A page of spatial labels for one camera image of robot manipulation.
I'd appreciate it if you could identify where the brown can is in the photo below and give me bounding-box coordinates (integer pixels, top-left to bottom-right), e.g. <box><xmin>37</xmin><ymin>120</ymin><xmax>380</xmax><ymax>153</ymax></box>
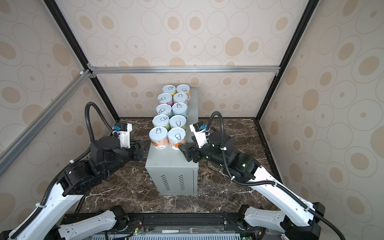
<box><xmin>168</xmin><ymin>127</ymin><xmax>187</xmax><ymax>150</ymax></box>

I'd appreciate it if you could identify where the grey green can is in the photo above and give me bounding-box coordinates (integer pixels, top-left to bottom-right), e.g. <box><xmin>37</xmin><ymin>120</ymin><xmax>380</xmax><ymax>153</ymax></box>
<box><xmin>172</xmin><ymin>103</ymin><xmax>188</xmax><ymax>119</ymax></box>

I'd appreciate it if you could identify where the orange can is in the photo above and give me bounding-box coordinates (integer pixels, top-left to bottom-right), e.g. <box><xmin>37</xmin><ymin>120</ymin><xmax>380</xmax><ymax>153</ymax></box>
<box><xmin>149</xmin><ymin>127</ymin><xmax>169</xmax><ymax>150</ymax></box>

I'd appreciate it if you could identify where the pink can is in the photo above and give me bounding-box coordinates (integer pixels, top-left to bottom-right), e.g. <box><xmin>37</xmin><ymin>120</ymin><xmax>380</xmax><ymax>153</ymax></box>
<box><xmin>158</xmin><ymin>93</ymin><xmax>174</xmax><ymax>107</ymax></box>
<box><xmin>173</xmin><ymin>93</ymin><xmax>188</xmax><ymax>105</ymax></box>

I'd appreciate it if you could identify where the white can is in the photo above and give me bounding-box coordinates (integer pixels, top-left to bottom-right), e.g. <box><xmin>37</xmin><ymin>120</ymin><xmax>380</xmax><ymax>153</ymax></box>
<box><xmin>156</xmin><ymin>104</ymin><xmax>173</xmax><ymax>118</ymax></box>

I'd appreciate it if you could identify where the yellow can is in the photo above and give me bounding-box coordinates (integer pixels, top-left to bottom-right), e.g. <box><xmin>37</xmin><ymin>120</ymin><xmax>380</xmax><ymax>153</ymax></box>
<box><xmin>176</xmin><ymin>84</ymin><xmax>191</xmax><ymax>99</ymax></box>
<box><xmin>162</xmin><ymin>85</ymin><xmax>177</xmax><ymax>96</ymax></box>

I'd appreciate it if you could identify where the pink can front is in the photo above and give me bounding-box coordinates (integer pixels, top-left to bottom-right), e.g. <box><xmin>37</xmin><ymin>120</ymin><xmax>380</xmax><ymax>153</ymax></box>
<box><xmin>158</xmin><ymin>93</ymin><xmax>174</xmax><ymax>107</ymax></box>

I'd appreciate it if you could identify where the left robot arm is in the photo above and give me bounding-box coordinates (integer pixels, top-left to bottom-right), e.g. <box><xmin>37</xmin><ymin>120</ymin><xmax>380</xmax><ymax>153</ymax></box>
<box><xmin>1</xmin><ymin>102</ymin><xmax>151</xmax><ymax>240</ymax></box>

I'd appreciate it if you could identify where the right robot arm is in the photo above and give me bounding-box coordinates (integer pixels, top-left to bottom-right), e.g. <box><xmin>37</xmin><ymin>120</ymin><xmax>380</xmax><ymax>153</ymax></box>
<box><xmin>180</xmin><ymin>111</ymin><xmax>345</xmax><ymax>240</ymax></box>

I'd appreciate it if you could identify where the grey metal cabinet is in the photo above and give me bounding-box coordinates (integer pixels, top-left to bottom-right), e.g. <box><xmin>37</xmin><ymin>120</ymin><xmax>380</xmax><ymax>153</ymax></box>
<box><xmin>146</xmin><ymin>89</ymin><xmax>199</xmax><ymax>195</ymax></box>

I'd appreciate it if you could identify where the horizontal aluminium bar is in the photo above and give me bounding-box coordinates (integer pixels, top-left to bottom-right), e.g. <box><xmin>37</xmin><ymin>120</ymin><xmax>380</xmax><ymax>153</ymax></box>
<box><xmin>91</xmin><ymin>66</ymin><xmax>280</xmax><ymax>74</ymax></box>

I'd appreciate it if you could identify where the diagonal aluminium bar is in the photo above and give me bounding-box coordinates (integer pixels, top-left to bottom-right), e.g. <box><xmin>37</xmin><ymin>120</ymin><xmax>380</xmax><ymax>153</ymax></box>
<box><xmin>1</xmin><ymin>70</ymin><xmax>91</xmax><ymax>175</ymax></box>

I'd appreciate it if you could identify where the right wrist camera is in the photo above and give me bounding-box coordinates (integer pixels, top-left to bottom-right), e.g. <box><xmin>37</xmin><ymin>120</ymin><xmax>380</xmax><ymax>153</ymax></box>
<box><xmin>190</xmin><ymin>121</ymin><xmax>209</xmax><ymax>149</ymax></box>

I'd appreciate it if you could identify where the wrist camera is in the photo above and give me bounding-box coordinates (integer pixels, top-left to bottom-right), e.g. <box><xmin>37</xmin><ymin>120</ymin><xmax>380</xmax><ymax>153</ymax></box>
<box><xmin>113</xmin><ymin>123</ymin><xmax>133</xmax><ymax>149</ymax></box>
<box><xmin>190</xmin><ymin>121</ymin><xmax>209</xmax><ymax>149</ymax></box>

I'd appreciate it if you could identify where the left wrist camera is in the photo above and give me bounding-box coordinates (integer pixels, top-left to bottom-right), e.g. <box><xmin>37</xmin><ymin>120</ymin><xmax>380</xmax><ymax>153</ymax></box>
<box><xmin>113</xmin><ymin>123</ymin><xmax>133</xmax><ymax>149</ymax></box>

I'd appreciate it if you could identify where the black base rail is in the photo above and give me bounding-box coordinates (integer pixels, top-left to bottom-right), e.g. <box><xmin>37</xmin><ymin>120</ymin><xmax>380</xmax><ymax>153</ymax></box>
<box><xmin>46</xmin><ymin>206</ymin><xmax>274</xmax><ymax>240</ymax></box>

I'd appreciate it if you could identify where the white handled fork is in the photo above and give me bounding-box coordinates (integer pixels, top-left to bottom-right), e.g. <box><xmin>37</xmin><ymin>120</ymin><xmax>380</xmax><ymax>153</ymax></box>
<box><xmin>162</xmin><ymin>228</ymin><xmax>199</xmax><ymax>234</ymax></box>

